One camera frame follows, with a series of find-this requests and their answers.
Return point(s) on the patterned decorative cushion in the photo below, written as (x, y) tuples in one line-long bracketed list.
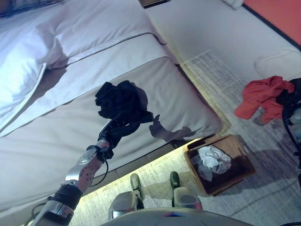
[(14, 9)]

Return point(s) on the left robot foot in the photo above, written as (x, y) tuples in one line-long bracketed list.
[(136, 181)]

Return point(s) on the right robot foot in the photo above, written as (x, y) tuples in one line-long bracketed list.
[(174, 179)]

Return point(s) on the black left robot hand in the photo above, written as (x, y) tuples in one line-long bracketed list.
[(117, 134)]

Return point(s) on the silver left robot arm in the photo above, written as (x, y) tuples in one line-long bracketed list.
[(82, 174)]

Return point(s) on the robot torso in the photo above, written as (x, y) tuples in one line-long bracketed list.
[(176, 219)]

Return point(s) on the wooden nightstand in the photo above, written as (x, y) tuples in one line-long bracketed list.
[(152, 2)]

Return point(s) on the grey patterned rug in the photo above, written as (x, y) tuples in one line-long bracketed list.
[(211, 77)]

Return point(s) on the right robot leg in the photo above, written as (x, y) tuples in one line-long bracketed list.
[(185, 199)]

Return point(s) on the white floor mat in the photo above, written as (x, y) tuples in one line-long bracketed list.
[(277, 61)]

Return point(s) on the white garment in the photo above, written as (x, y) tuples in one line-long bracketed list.
[(211, 162)]

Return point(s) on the red garment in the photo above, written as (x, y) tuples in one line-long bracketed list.
[(258, 96)]

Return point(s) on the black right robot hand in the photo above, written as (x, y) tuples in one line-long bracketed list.
[(291, 94)]

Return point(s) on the bed with white duvet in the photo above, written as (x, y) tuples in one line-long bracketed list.
[(117, 35)]

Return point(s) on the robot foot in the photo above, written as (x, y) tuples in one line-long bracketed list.
[(136, 181), (174, 179)]

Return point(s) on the left robot leg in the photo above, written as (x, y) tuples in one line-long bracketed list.
[(124, 202)]

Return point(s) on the black garment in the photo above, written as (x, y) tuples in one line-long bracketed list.
[(117, 99)]

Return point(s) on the robot leg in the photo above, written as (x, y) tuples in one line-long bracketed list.
[(185, 199), (124, 202)]

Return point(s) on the brown wooden laundry basket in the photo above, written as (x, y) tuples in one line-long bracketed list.
[(235, 143)]

